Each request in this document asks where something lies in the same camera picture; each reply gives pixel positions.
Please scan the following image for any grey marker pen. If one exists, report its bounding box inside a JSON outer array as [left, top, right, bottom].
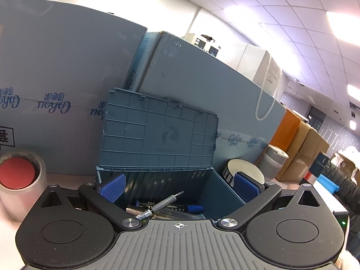
[[135, 191, 184, 221]]

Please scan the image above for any clear plastic pen case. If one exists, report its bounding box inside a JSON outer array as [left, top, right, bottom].
[[126, 205, 205, 220]]

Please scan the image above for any grey lidded canister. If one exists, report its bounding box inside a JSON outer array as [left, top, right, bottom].
[[256, 144, 289, 180]]

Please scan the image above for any white black patterned bowl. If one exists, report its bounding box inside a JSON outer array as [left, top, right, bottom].
[[222, 158, 265, 187]]

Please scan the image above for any orange cardboard box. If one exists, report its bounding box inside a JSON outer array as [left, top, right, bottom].
[[270, 108, 301, 152]]

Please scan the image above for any brown cardboard box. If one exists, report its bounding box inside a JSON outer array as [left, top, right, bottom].
[[275, 122, 329, 183]]

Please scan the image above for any light blue plastic block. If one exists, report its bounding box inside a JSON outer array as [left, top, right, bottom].
[[317, 174, 340, 194]]

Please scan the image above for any blue plastic storage box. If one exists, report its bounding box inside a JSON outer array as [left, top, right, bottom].
[[96, 88, 243, 220]]

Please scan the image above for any red round lid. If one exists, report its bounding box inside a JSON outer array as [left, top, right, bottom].
[[0, 158, 35, 189]]

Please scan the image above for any white paper bag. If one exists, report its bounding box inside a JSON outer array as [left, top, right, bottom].
[[235, 43, 283, 121]]

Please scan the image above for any long blue carton right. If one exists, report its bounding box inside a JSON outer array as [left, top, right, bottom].
[[125, 32, 286, 169]]

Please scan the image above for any large blue carton left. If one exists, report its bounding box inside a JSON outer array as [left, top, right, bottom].
[[1, 0, 146, 175]]

